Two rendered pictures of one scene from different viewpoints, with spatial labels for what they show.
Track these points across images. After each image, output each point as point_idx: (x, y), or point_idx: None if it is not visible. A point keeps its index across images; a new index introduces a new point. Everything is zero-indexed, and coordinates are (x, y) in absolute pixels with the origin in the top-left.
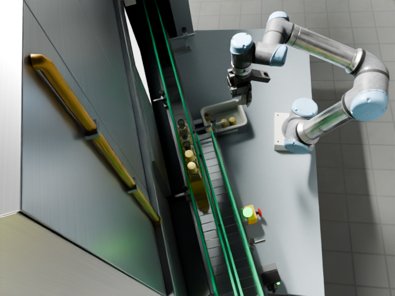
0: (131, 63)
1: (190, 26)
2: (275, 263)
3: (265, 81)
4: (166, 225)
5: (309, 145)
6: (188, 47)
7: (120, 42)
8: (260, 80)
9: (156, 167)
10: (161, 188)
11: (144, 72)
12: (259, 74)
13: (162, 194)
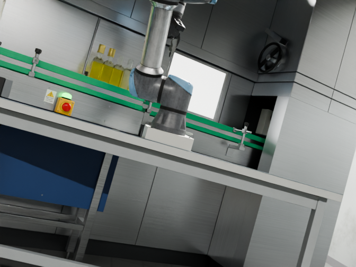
0: (170, 39)
1: (270, 160)
2: (11, 80)
3: (174, 25)
4: (57, 37)
5: (135, 71)
6: (239, 144)
7: (181, 37)
8: (173, 23)
9: (97, 27)
10: (86, 62)
11: (192, 112)
12: (178, 21)
13: (82, 63)
